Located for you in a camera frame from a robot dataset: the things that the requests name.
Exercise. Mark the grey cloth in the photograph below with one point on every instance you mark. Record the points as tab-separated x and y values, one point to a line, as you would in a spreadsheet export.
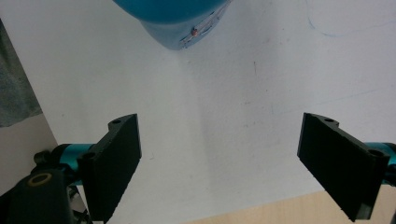
14	90

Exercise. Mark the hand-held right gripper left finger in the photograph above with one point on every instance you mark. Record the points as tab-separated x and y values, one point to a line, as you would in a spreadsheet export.
112	161

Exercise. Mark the blue plastic bottle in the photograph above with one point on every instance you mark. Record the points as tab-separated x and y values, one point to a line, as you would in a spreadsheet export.
180	21

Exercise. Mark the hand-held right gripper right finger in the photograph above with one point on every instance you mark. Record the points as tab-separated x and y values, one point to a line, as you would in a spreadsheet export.
339	161

